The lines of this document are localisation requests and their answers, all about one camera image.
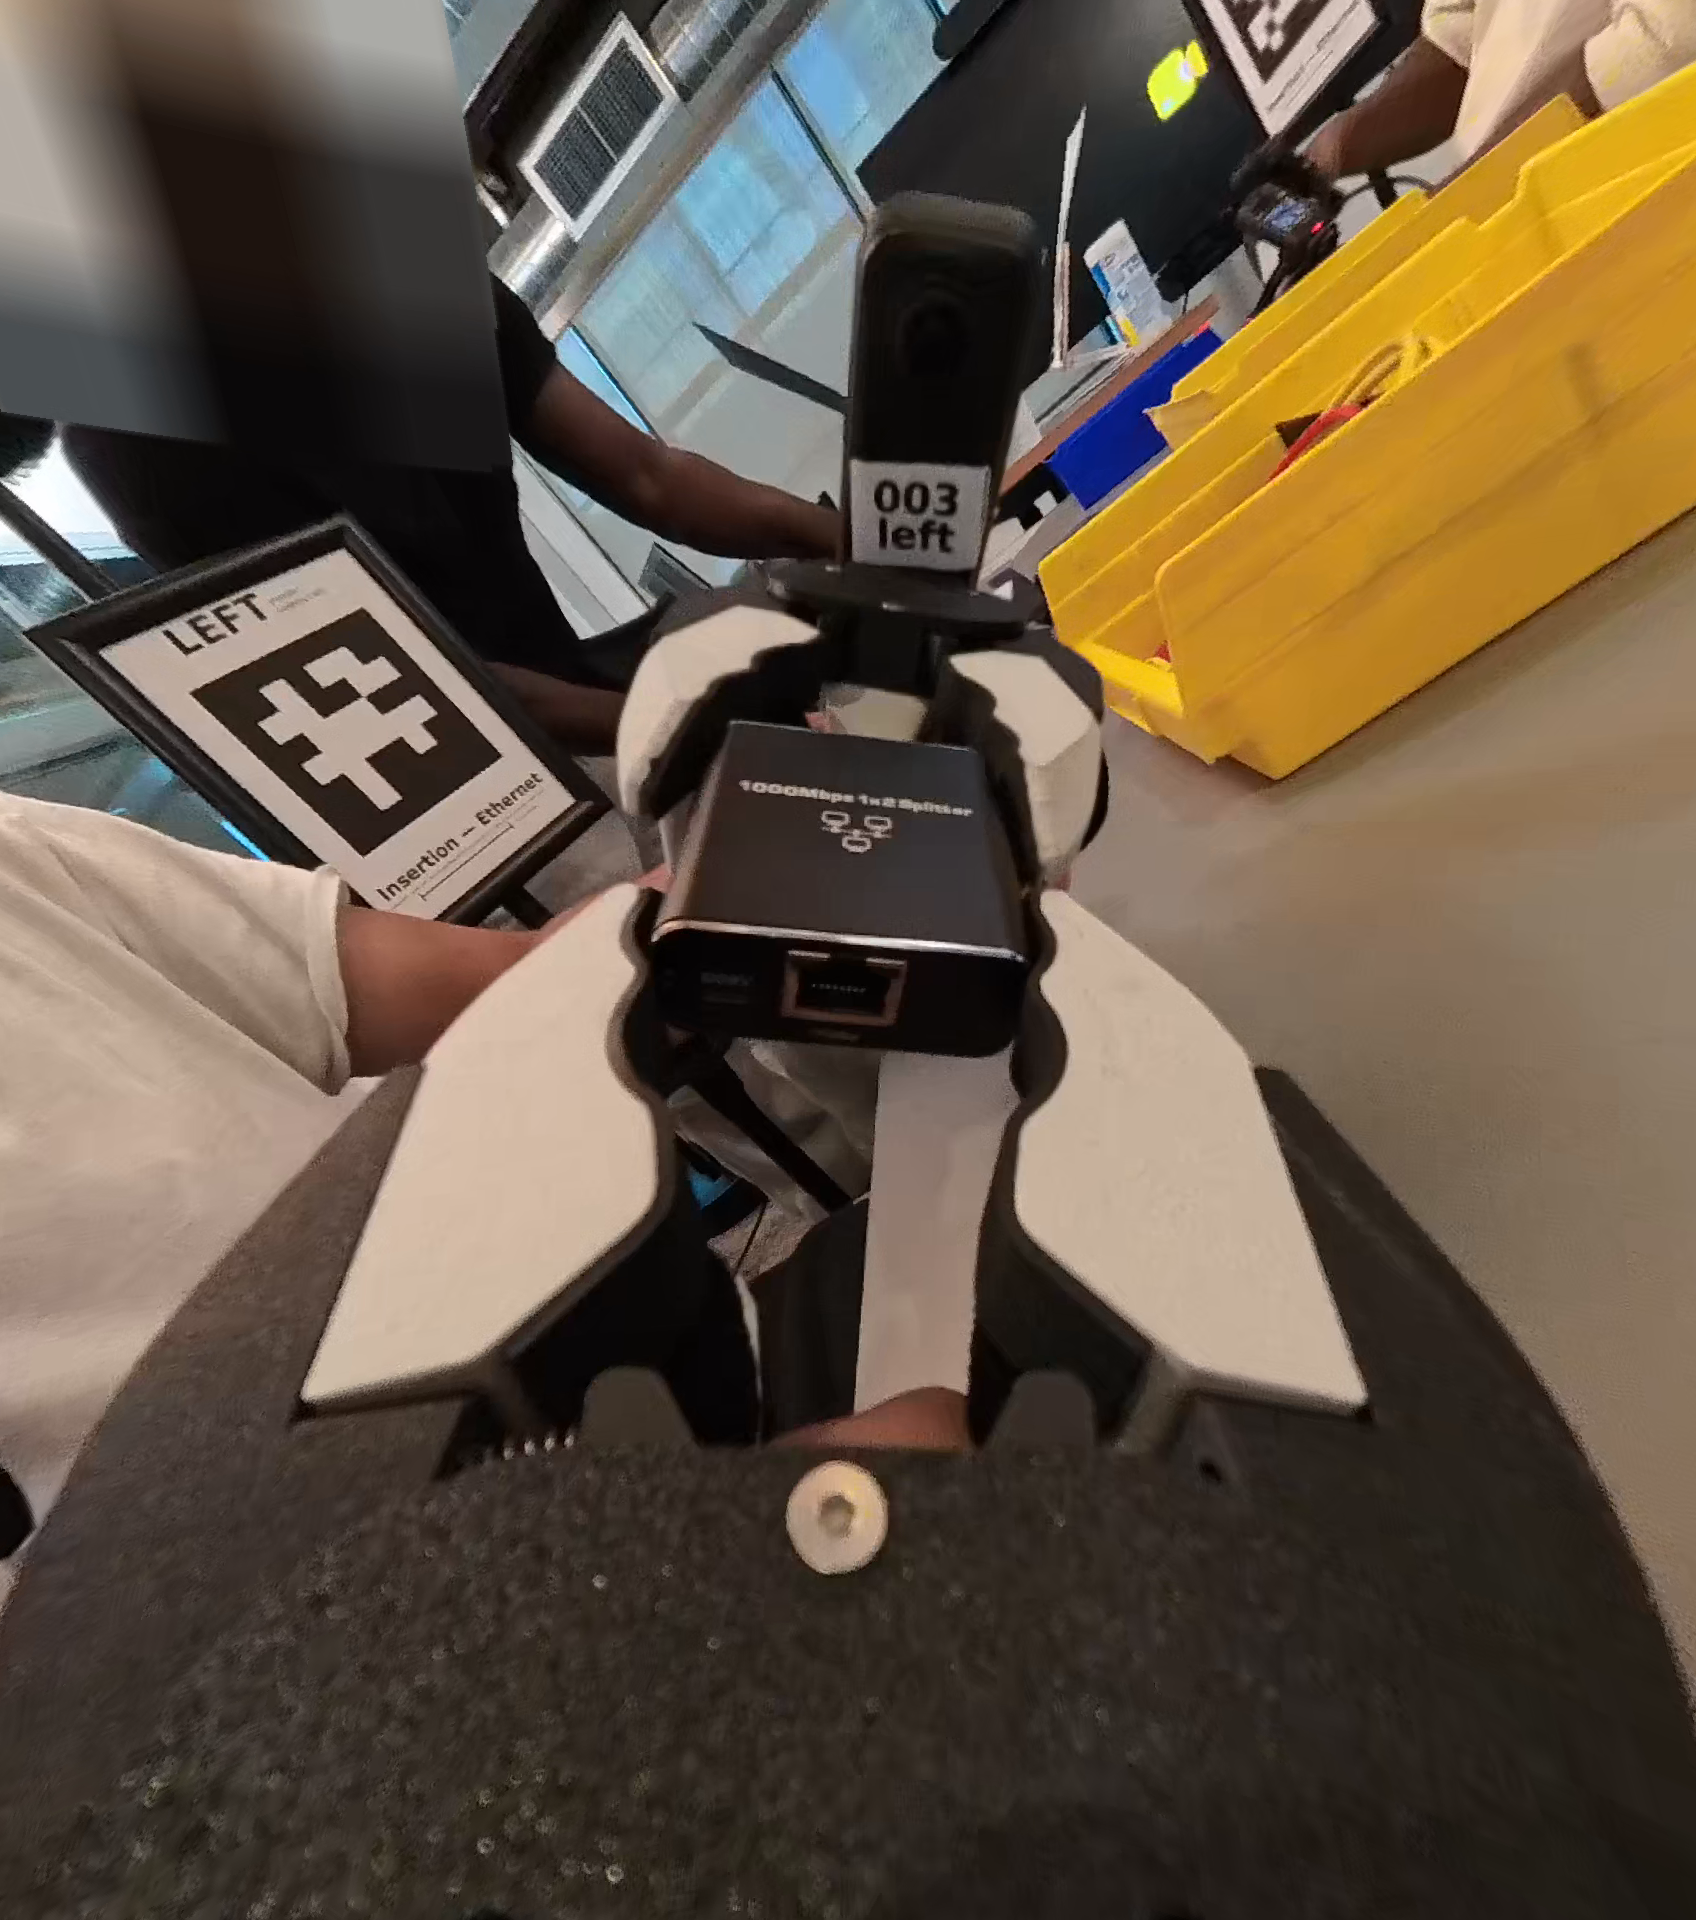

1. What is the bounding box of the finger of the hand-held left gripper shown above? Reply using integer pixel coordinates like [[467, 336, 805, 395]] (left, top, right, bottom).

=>
[[618, 589, 831, 825], [942, 633, 1111, 888]]

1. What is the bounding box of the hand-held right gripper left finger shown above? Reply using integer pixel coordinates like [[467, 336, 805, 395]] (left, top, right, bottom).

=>
[[299, 885, 684, 1412]]

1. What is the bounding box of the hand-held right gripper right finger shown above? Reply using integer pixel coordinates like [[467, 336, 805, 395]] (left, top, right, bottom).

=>
[[1002, 885, 1372, 1418]]

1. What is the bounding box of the blue plastic bin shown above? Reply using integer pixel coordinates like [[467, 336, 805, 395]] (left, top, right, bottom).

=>
[[1047, 328, 1229, 506]]

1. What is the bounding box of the black ethernet splitter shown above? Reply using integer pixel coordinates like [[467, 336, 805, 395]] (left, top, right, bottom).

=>
[[650, 720, 1034, 1059]]

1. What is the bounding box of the person's left forearm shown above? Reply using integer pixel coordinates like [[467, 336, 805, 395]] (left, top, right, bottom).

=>
[[335, 877, 656, 1085]]

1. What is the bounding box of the white wipes canister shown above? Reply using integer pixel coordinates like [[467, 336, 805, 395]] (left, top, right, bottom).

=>
[[1083, 222, 1152, 359]]

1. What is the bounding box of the black display screen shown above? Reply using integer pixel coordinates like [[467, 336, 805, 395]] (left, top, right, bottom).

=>
[[855, 0, 1276, 303]]

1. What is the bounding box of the framed marker sign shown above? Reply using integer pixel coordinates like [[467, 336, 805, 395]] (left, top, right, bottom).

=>
[[26, 517, 611, 928], [1180, 0, 1424, 140]]

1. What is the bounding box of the black camera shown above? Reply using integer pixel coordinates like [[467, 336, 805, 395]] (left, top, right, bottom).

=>
[[1226, 137, 1398, 309]]

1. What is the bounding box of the silver air duct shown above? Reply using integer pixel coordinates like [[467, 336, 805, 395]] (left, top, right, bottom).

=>
[[644, 0, 791, 92]]

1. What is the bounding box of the white wall vent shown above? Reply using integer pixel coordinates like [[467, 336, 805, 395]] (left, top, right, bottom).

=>
[[517, 19, 676, 234]]

